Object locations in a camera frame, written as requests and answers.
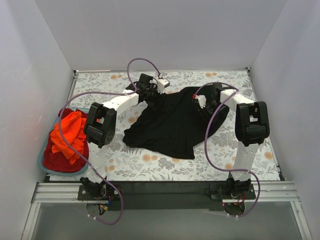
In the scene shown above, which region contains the black t shirt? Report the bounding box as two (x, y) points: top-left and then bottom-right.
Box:
(122, 86), (230, 160)

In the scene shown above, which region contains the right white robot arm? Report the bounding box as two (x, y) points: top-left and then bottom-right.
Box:
(192, 82), (270, 200)

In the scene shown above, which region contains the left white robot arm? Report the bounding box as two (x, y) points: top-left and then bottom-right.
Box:
(77, 73), (170, 201)

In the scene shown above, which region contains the orange t shirt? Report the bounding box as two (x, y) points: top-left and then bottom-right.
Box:
(49, 108), (89, 166)

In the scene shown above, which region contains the teal plastic basket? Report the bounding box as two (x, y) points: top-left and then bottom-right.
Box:
(37, 107), (91, 177)

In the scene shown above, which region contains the dark red t shirt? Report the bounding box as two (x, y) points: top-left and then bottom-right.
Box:
(42, 108), (91, 174)

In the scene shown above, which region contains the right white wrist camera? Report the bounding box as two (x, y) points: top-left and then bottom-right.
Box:
(192, 94), (207, 109)

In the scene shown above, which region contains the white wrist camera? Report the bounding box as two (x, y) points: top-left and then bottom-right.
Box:
(156, 78), (170, 94)
(192, 94), (207, 109)

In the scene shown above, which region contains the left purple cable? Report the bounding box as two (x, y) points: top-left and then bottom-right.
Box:
(61, 57), (162, 225)

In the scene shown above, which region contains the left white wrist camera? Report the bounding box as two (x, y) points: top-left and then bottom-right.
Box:
(156, 78), (170, 94)

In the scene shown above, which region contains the aluminium rail frame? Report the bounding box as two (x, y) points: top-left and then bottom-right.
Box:
(22, 181), (312, 240)

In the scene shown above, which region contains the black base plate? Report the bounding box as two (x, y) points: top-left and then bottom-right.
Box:
(77, 179), (256, 215)

